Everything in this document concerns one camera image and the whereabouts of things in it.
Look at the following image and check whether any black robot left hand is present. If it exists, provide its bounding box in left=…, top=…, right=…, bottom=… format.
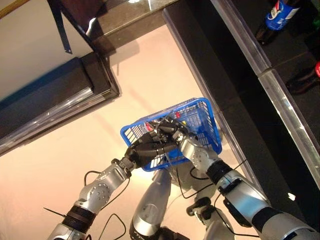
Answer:
left=124, top=131, right=182, bottom=170

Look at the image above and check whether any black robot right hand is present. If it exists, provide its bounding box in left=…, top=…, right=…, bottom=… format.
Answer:
left=155, top=116, right=191, bottom=141

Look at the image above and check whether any clear water bottle red cap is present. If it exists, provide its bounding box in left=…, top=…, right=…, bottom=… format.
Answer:
left=146, top=111, right=183, bottom=133

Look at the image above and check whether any blue plastic shopping basket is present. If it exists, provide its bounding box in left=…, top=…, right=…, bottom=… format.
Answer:
left=120, top=97, right=223, bottom=172

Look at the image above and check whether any dark drinks shelf unit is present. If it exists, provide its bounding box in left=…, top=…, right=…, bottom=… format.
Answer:
left=161, top=0, right=320, bottom=227

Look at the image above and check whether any silver robot right leg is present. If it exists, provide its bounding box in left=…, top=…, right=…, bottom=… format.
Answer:
left=172, top=162, right=241, bottom=240

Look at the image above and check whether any dark empty shelf unit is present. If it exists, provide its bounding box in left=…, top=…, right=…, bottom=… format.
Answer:
left=0, top=49, right=121, bottom=158

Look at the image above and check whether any Pepsi bottle blue label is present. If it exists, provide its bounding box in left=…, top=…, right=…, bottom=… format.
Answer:
left=254, top=0, right=301, bottom=46

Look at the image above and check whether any Coca-Cola bottle red label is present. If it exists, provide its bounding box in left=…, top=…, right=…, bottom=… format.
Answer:
left=285, top=61, right=320, bottom=95

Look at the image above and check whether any gold trim strip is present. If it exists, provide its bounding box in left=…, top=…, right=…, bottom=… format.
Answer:
left=0, top=0, right=31, bottom=20

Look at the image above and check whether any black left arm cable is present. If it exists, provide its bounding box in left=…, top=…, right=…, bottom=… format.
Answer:
left=83, top=169, right=132, bottom=240

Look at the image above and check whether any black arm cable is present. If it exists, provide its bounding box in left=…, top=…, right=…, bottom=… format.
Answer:
left=83, top=169, right=132, bottom=240
left=176, top=159, right=260, bottom=238

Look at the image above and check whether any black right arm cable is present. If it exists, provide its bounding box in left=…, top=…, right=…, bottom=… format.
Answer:
left=176, top=159, right=260, bottom=238

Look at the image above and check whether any clear plastic shelf price rail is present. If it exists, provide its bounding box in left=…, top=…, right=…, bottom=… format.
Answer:
left=0, top=86, right=111, bottom=155
left=258, top=67, right=320, bottom=190
left=210, top=0, right=273, bottom=76

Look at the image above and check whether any dark blue strap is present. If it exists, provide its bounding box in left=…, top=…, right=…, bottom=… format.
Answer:
left=53, top=6, right=74, bottom=55

